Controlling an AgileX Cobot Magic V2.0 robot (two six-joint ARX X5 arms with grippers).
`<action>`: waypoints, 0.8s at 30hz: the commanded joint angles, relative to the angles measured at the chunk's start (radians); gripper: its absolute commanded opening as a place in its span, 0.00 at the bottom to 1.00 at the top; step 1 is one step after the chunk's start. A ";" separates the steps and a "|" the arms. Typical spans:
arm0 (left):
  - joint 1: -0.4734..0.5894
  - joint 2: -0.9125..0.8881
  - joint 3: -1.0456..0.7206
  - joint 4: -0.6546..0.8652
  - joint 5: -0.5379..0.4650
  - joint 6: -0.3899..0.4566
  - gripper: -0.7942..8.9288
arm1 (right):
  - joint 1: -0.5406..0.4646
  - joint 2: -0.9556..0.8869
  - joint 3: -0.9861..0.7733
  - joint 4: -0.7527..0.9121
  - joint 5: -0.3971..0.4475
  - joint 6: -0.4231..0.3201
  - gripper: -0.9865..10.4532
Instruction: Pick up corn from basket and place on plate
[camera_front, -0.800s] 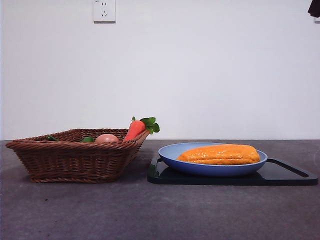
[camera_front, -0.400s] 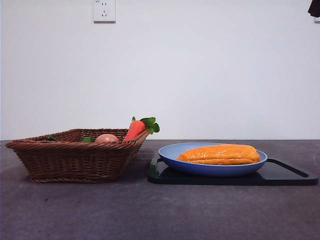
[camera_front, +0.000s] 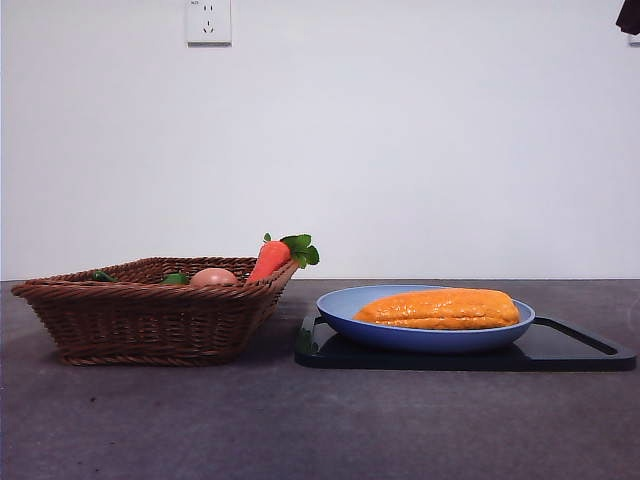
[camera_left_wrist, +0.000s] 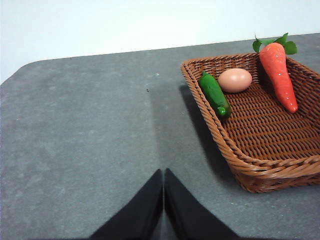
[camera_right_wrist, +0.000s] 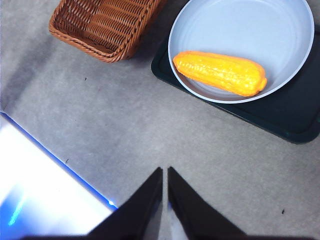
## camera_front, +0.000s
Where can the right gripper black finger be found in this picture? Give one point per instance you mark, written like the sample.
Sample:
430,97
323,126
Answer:
631,17

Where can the orange corn cob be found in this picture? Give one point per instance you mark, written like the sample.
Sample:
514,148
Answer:
440,310

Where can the blue round plate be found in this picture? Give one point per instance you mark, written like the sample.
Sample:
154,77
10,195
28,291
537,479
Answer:
425,340

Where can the brown wicker basket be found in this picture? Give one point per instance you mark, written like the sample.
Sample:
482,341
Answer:
150,320

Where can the black rectangular tray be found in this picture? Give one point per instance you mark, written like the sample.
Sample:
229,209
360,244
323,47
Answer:
565,355

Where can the orange carrot with green leaves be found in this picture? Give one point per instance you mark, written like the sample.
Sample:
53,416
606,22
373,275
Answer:
270,260

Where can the pink egg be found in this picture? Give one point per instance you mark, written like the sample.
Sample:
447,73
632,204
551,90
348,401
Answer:
214,277

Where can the green leafy vegetable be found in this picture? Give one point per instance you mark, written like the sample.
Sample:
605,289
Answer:
175,279

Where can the small dark green pepper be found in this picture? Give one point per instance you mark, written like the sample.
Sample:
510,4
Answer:
103,276

